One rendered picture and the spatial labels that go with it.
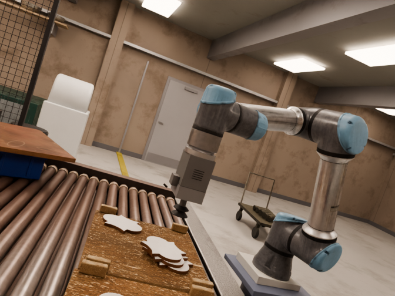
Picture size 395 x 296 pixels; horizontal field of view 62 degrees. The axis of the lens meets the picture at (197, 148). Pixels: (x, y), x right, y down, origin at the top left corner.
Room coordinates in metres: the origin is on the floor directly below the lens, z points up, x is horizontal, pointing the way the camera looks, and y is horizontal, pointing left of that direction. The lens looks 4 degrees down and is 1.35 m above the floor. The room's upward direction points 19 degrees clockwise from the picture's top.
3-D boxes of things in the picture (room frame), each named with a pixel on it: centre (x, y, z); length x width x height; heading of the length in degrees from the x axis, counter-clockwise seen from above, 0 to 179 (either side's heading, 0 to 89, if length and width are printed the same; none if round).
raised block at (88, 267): (0.73, 0.14, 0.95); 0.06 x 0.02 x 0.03; 102
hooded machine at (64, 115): (4.85, 2.00, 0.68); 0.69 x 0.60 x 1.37; 18
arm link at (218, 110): (0.78, -0.01, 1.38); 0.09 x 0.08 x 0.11; 125
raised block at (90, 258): (0.76, 0.14, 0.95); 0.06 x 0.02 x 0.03; 103
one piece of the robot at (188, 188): (0.77, 0.00, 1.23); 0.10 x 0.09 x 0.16; 105
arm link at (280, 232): (1.23, -0.43, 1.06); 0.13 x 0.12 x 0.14; 35
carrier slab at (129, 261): (0.98, 0.05, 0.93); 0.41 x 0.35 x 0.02; 13
